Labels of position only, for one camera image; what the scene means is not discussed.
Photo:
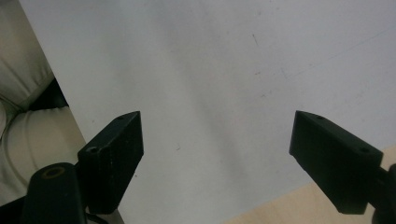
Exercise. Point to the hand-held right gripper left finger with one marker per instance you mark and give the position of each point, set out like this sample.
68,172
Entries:
112,161

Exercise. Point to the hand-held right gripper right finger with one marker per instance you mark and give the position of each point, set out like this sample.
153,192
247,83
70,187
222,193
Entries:
336,165

